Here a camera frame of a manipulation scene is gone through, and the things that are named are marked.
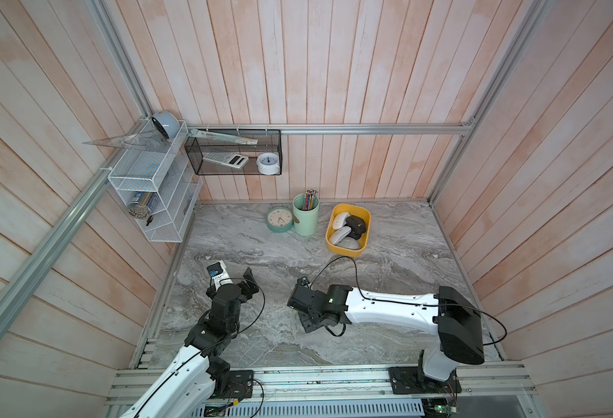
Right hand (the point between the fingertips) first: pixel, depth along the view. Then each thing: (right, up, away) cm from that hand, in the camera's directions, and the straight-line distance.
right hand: (308, 317), depth 80 cm
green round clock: (-11, +31, +30) cm, 45 cm away
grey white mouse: (+17, +22, +21) cm, 35 cm away
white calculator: (-28, +54, +18) cm, 64 cm away
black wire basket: (-29, +59, +24) cm, 70 cm away
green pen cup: (0, +30, +23) cm, 38 cm away
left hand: (-22, +13, +1) cm, 26 cm away
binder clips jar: (-50, +34, -4) cm, 60 cm away
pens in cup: (+1, +41, +18) cm, 44 cm away
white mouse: (+13, +25, +22) cm, 36 cm away
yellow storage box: (+25, +35, +30) cm, 53 cm away
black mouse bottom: (+21, +29, +24) cm, 43 cm away
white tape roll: (-14, +52, +14) cm, 56 cm away
